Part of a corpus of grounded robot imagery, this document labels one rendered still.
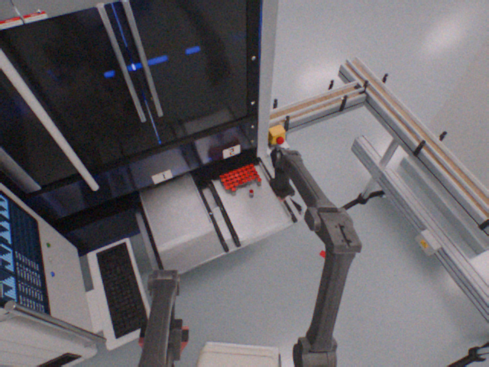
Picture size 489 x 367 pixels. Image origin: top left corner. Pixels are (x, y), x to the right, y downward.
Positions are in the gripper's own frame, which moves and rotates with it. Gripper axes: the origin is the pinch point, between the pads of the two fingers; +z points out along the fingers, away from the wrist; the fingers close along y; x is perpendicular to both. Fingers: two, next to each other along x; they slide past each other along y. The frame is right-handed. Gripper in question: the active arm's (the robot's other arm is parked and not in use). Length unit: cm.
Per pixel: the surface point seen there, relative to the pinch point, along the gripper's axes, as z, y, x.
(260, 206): 18.1, 13.0, 4.8
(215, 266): 103, 38, 32
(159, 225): 16, 23, 51
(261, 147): 6.6, 37.5, -8.2
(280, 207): 18.9, 8.7, -3.9
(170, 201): 14, 33, 43
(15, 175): -31, 31, 87
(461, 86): 19, 38, -143
